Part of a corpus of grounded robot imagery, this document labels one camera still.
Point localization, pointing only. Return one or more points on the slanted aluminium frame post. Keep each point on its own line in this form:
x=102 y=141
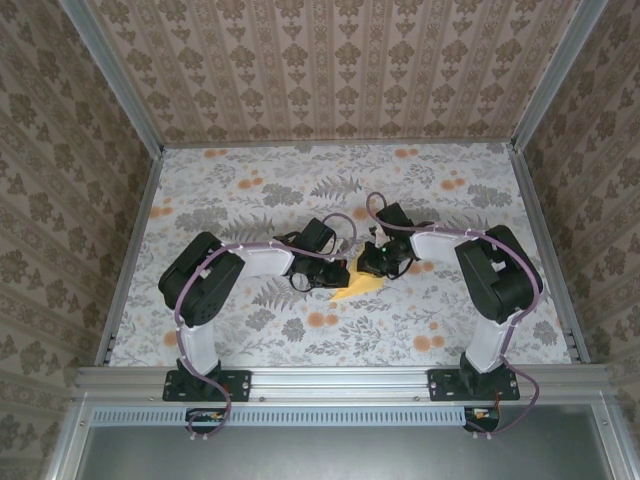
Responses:
x=554 y=80
x=119 y=80

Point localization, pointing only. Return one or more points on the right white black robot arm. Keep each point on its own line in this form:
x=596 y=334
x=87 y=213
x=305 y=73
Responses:
x=487 y=345

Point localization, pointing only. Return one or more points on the aluminium table side rail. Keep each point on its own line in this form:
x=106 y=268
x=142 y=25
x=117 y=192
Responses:
x=536 y=200
x=145 y=200

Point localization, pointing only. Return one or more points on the long aluminium base rail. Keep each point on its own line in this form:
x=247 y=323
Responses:
x=340 y=380

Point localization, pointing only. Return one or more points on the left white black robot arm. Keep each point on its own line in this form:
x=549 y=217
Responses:
x=197 y=345

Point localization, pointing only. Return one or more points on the thin aluminium table end rail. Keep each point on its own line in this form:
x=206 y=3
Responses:
x=340 y=144

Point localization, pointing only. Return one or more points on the yellow paper sheet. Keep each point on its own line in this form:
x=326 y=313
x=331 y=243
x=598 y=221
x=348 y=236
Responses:
x=362 y=287

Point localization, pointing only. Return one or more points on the floral table cover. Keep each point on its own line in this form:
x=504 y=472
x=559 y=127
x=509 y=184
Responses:
x=350 y=340

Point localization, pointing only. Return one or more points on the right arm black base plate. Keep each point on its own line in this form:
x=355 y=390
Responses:
x=440 y=385

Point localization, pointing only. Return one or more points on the grey metal panel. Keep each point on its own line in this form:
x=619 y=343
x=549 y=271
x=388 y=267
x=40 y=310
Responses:
x=340 y=455

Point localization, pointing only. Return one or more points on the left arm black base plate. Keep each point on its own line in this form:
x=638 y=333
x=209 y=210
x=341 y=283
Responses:
x=240 y=385

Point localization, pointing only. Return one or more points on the small black controller board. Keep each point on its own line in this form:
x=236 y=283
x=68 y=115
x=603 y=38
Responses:
x=202 y=419
x=487 y=414

